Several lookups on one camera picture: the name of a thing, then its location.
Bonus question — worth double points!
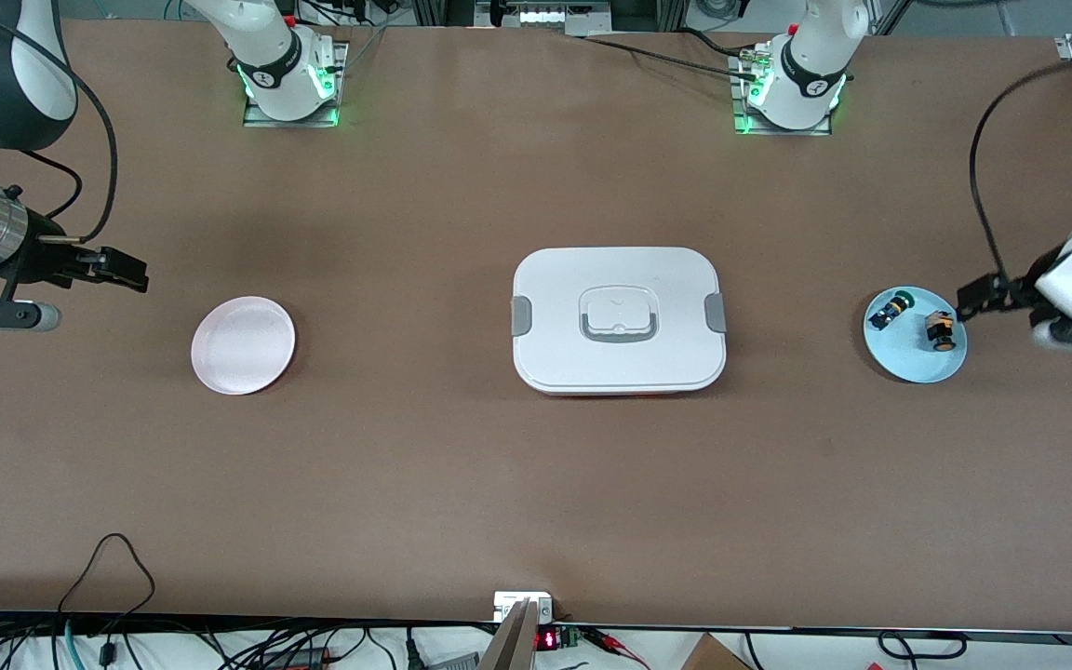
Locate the white lidded box grey latches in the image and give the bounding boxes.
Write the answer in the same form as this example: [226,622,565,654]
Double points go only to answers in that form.
[510,247,729,398]

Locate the light blue round plate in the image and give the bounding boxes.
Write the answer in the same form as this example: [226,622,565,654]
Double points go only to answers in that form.
[863,286,969,384]

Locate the pink round plate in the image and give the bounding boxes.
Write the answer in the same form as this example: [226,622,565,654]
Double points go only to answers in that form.
[190,296,297,396]

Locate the brown cardboard piece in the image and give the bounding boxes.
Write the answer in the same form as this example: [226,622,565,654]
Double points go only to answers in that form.
[680,633,751,670]

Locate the black device with white light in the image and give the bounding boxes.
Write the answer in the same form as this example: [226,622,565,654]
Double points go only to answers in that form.
[476,0,613,38]

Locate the beige wooden bar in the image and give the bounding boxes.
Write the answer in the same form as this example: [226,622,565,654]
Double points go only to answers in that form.
[478,600,539,670]

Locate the green push-button switch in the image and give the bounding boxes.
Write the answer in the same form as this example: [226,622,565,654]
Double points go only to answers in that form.
[874,291,914,332]

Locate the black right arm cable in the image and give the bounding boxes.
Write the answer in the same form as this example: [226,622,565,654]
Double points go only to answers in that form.
[0,9,118,245]

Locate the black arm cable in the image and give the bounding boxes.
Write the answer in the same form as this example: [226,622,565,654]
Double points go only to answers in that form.
[969,58,1072,280]
[0,9,118,245]

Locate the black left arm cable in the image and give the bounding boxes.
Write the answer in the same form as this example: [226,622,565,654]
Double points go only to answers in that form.
[969,58,1072,280]

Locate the thin black looped cable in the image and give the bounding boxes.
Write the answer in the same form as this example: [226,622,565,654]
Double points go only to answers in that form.
[57,533,157,643]

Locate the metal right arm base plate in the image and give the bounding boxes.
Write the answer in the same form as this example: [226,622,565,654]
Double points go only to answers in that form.
[243,39,349,128]

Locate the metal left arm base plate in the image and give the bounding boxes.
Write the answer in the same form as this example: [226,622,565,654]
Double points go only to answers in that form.
[730,51,835,136]

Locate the black coiled cable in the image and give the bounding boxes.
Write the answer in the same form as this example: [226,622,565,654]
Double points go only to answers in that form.
[878,631,967,663]

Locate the black table edge rail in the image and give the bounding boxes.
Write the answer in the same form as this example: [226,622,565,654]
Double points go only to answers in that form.
[0,610,1072,645]

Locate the black cable across table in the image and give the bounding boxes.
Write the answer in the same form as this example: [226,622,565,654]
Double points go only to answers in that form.
[583,28,760,80]

